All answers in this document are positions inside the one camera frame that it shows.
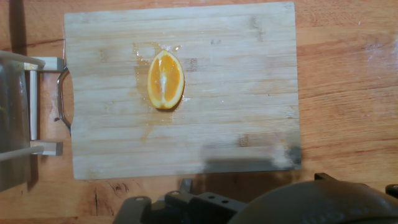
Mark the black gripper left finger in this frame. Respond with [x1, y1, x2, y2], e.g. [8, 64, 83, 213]
[113, 179, 248, 224]

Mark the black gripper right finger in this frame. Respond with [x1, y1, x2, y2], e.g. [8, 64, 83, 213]
[385, 183, 398, 200]

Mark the steel cleaver knife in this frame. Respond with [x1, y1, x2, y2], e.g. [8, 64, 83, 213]
[0, 58, 32, 192]

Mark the orange wedge piece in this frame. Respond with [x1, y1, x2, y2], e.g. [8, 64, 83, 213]
[146, 49, 185, 110]

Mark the wooden peg dish rack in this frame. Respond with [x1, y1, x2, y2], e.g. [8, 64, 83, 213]
[0, 49, 65, 162]

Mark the wooden cutting board metal handle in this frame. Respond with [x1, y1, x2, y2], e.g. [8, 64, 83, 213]
[57, 1, 302, 180]

